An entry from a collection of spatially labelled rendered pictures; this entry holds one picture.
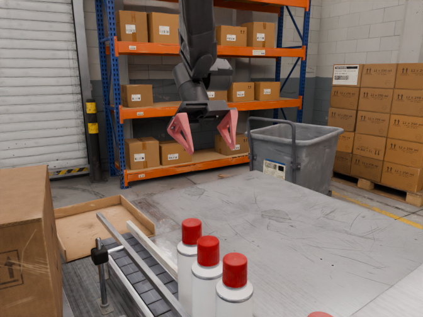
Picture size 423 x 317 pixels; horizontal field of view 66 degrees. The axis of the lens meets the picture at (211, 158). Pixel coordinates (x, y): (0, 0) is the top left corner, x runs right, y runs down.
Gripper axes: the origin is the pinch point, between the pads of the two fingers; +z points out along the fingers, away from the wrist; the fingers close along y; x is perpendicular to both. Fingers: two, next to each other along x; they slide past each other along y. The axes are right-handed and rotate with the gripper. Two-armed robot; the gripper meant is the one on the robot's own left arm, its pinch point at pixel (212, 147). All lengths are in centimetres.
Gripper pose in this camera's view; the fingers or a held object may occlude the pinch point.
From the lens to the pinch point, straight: 65.1
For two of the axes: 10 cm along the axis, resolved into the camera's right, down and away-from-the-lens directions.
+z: 3.1, 8.9, -3.3
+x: -4.0, 4.4, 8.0
